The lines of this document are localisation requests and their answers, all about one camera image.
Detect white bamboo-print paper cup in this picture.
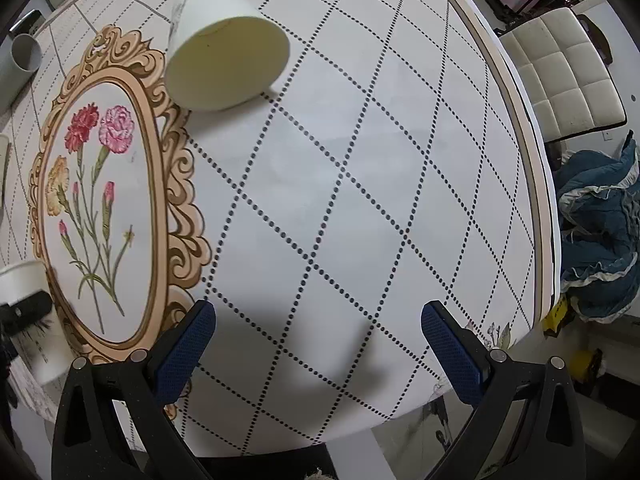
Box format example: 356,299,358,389
1,260,74,386

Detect white paper cup left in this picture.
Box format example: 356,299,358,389
0,134,11,202

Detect grey paper cup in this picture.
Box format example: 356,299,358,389
0,34,42,114

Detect white paper cup lying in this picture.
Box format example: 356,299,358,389
164,0,290,112

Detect yellow black object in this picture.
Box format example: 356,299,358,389
541,295,573,338

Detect blue ruffled cloth pile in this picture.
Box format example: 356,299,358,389
553,136,639,324

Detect floral patterned tablecloth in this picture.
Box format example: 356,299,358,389
1,0,559,456

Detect white quilted chair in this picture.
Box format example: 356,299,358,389
500,8,627,143

